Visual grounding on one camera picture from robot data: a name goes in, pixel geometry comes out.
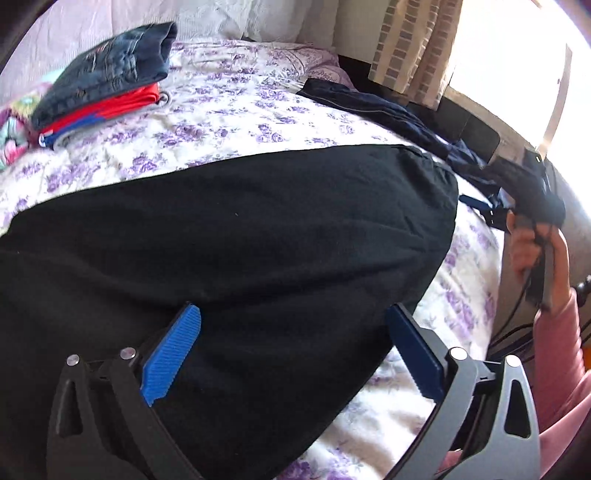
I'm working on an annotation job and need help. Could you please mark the navy blue pants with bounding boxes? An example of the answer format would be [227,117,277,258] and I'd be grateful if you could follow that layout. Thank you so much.
[295,78,514,218]

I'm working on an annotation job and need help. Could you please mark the lilac white pillow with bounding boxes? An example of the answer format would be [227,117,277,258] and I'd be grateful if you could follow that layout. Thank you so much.
[1,0,339,104]

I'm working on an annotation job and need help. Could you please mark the right hand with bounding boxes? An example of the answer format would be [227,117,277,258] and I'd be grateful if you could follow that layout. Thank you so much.
[505,209,574,316]

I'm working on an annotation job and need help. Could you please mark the black pants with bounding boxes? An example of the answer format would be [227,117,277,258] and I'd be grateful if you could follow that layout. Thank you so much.
[1,145,459,479]

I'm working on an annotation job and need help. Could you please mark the beige brick-pattern curtain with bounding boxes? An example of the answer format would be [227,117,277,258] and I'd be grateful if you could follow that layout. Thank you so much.
[369,0,463,110]

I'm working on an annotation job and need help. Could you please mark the folded red blue garment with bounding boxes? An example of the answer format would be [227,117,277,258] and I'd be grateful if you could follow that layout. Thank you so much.
[38,83,170,148]

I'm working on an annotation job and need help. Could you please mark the colourful floral blanket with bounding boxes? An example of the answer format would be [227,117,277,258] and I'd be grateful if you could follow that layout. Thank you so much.
[0,82,51,170]

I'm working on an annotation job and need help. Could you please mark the folded blue jeans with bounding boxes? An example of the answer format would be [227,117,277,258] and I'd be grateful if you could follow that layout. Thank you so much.
[31,21,177,131]

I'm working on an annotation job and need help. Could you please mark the purple floral bedsheet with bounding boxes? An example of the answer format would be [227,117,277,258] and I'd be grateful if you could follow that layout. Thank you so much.
[1,40,504,479]

